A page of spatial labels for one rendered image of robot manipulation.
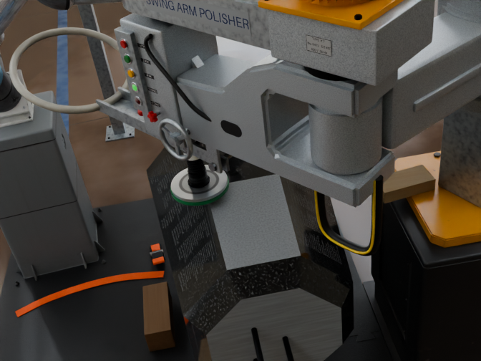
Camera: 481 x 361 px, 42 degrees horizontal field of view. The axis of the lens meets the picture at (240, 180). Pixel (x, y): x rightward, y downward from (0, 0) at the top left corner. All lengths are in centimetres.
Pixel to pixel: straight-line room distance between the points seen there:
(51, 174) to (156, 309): 82
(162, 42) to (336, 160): 63
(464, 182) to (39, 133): 183
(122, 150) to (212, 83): 247
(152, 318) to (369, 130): 161
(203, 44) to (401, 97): 67
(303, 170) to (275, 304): 53
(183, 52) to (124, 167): 223
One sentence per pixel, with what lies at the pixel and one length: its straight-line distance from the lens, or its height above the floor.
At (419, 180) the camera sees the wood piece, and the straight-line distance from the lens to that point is 235.
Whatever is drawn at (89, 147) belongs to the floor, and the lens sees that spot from 441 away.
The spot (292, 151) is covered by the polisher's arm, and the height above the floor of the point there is 125.
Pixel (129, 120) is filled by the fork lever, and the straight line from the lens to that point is 236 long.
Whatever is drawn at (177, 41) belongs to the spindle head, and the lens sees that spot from 193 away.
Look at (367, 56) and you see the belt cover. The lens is 138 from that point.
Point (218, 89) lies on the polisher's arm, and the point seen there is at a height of 139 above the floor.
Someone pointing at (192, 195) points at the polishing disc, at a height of 88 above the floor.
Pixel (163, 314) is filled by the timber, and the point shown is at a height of 13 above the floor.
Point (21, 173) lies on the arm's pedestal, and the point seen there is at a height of 65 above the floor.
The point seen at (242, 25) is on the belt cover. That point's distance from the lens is 161.
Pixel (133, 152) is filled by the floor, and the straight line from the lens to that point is 423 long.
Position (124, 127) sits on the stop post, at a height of 3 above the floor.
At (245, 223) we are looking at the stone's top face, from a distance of 220.
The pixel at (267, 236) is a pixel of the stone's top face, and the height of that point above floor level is 83.
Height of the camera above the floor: 226
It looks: 37 degrees down
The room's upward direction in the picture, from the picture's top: 8 degrees counter-clockwise
